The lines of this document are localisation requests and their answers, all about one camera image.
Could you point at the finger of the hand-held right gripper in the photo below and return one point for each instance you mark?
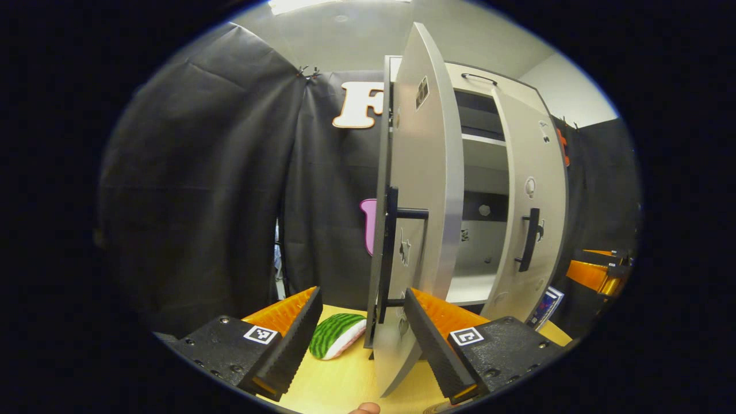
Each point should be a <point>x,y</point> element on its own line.
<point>604,253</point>
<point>586,275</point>

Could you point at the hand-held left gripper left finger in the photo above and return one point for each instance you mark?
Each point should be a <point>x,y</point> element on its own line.
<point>293,345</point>

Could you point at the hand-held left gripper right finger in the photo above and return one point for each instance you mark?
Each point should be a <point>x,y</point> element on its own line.
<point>440,353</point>

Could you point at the grey cabinet door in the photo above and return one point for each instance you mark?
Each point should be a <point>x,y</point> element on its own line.
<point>517,172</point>
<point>428,172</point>

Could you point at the grey cabinet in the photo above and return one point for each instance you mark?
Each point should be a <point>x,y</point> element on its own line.
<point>480,167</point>

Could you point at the grey cabinet drawer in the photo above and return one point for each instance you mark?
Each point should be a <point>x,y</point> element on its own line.
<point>509,80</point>

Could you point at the watermelon slice toy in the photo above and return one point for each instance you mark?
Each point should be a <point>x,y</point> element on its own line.
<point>333,336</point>

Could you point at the blue framed picture card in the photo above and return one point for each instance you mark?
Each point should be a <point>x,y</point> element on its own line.
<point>546,307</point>

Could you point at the black backdrop cloth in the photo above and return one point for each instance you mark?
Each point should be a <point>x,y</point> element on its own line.
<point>201,172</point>

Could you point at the metal cloth clip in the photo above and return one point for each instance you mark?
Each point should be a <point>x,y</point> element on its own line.
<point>307,72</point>

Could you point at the ceiling light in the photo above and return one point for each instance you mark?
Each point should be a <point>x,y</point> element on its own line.
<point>305,4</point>

